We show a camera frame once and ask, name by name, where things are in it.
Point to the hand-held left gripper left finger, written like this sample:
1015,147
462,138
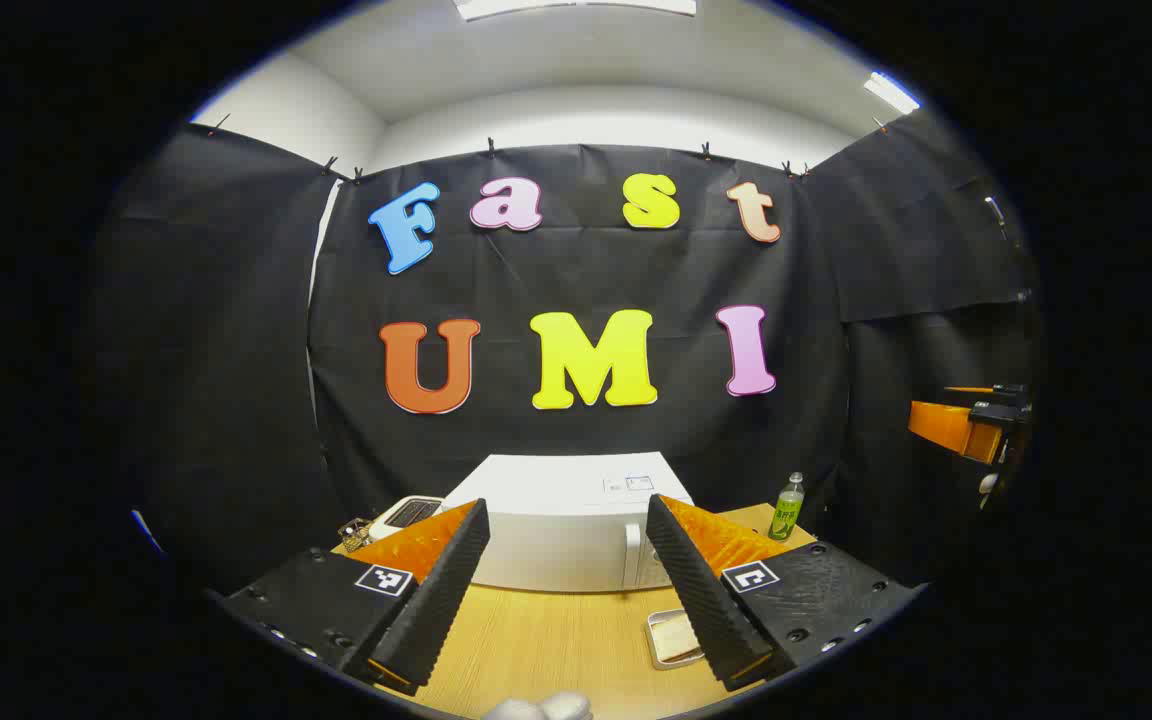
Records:
441,600

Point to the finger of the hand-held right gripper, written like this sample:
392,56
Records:
946,428

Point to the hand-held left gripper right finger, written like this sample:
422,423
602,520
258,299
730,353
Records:
701,600

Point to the white microwave oven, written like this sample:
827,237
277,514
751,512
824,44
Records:
556,520

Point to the white plastic tray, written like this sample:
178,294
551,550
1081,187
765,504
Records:
658,655

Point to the white toaster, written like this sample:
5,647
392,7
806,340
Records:
406,512

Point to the green drink bottle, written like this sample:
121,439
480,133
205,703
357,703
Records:
787,512

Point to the small ceiling light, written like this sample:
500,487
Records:
891,92

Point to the black backdrop cloth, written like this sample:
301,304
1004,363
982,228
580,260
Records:
586,270

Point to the row of black cloth clips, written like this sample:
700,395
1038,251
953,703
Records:
489,148

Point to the long ceiling light panel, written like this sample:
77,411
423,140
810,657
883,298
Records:
576,6

